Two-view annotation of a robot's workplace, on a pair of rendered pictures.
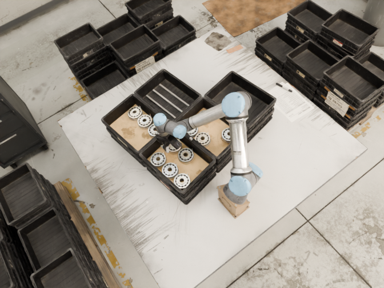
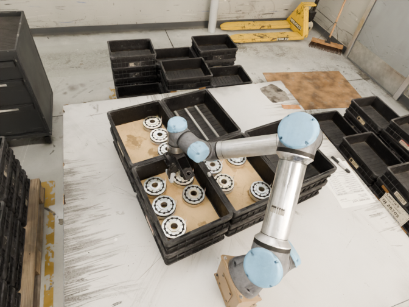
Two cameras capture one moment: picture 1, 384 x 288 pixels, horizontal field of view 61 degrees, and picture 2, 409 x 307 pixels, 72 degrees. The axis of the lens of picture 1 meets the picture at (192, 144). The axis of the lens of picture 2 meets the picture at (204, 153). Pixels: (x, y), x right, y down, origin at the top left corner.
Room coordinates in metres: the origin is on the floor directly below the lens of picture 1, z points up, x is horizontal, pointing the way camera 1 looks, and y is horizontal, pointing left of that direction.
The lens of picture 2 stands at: (0.29, 0.01, 1.93)
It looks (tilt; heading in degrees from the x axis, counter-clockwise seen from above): 48 degrees down; 2
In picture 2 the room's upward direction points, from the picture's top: 9 degrees clockwise
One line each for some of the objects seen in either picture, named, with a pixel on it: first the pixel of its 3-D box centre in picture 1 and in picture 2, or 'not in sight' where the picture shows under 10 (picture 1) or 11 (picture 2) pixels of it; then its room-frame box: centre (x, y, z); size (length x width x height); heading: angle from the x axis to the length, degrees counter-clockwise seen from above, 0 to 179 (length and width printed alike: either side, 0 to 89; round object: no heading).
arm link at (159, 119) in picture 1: (161, 123); (177, 131); (1.08, 0.15, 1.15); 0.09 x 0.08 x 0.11; 50
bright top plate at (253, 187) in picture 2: (229, 134); (261, 189); (1.09, -0.25, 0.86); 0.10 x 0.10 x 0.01
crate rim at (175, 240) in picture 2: (176, 157); (180, 191); (0.96, 0.11, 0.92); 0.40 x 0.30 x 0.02; 36
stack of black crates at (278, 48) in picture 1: (278, 52); (330, 136); (2.26, -1.02, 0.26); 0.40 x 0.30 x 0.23; 26
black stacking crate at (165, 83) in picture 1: (168, 99); (198, 123); (1.46, 0.10, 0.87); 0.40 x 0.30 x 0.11; 36
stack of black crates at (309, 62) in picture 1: (310, 72); (362, 166); (1.90, -1.20, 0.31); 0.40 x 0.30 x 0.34; 26
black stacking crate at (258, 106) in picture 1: (239, 102); (285, 157); (1.32, -0.38, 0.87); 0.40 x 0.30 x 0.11; 36
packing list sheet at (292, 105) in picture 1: (288, 100); (342, 181); (1.37, -0.76, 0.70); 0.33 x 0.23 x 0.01; 26
